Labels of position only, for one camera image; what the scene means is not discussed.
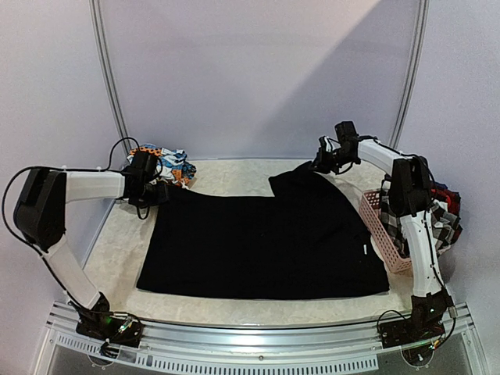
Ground aluminium frame post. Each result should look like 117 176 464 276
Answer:
390 0 430 147
89 0 129 138

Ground red black plaid shirt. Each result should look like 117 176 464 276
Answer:
431 183 461 216

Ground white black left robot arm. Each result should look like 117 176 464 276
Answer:
13 150 168 339

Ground front aluminium rail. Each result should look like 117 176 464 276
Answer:
35 303 488 374

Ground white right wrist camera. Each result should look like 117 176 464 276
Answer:
319 136 335 153

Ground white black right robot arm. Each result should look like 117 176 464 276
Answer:
310 121 453 341

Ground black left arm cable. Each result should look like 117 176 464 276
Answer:
2 136 165 251

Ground black white checked shirt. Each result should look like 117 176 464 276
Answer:
380 188 462 258

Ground right aluminium frame post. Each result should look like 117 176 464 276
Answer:
390 0 430 147

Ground colourful patterned folded shorts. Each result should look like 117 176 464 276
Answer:
127 144 197 188

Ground black t-shirt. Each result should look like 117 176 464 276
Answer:
136 164 389 300

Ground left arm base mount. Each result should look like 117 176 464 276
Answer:
70 292 145 348

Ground pink plastic laundry basket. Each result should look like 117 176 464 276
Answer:
359 190 412 273

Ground left aluminium frame post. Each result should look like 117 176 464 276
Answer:
89 0 129 138

